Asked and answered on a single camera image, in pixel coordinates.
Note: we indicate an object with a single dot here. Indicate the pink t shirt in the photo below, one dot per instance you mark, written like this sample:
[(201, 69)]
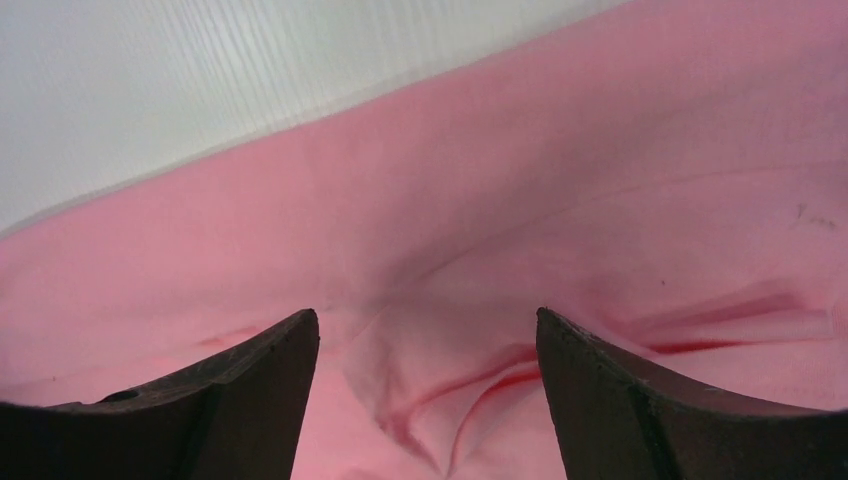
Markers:
[(424, 175)]

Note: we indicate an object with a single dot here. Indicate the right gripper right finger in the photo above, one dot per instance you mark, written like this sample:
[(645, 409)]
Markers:
[(619, 416)]

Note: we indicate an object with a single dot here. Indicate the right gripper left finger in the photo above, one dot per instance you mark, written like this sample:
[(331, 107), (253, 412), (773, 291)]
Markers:
[(235, 415)]

